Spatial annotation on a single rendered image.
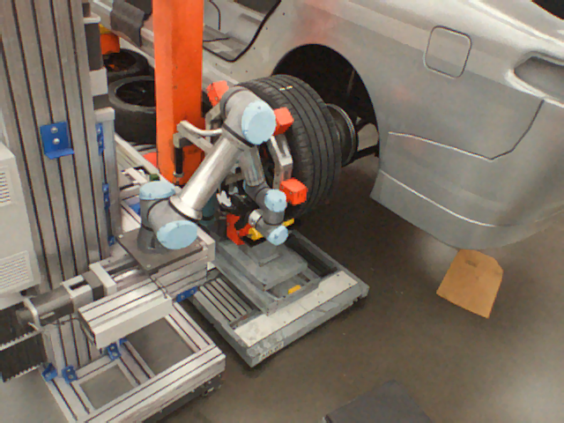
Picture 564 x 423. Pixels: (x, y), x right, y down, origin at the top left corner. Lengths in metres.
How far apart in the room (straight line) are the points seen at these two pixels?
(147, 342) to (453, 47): 1.69
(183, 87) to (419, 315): 1.72
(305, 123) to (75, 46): 0.95
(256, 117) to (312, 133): 0.66
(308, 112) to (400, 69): 0.40
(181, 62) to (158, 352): 1.27
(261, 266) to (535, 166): 1.39
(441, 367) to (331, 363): 0.55
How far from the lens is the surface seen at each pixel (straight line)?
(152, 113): 3.53
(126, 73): 4.17
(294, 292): 2.65
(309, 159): 2.11
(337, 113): 2.52
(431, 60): 2.04
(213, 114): 2.37
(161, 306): 1.77
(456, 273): 3.32
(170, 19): 2.36
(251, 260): 2.70
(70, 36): 1.57
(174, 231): 1.59
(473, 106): 1.97
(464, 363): 2.83
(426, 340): 2.84
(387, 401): 2.10
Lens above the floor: 1.98
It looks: 35 degrees down
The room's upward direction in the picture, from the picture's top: 8 degrees clockwise
